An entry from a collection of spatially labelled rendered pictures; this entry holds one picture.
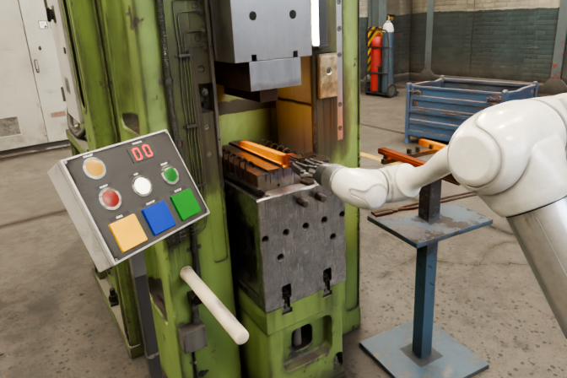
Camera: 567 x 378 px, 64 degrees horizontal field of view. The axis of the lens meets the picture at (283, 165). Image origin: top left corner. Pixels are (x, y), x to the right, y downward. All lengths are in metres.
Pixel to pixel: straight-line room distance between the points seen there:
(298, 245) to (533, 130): 1.08
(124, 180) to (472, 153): 0.85
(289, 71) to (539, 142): 0.97
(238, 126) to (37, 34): 4.79
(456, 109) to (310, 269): 3.80
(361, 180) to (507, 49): 8.62
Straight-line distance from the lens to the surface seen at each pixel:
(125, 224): 1.20
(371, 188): 1.27
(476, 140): 0.76
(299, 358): 2.05
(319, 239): 1.75
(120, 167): 1.26
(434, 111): 5.48
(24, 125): 6.64
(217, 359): 2.03
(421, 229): 1.86
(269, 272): 1.68
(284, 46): 1.57
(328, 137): 1.91
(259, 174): 1.60
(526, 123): 0.81
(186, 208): 1.31
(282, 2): 1.57
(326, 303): 1.92
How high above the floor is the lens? 1.49
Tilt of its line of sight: 18 degrees down
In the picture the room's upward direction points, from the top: 3 degrees counter-clockwise
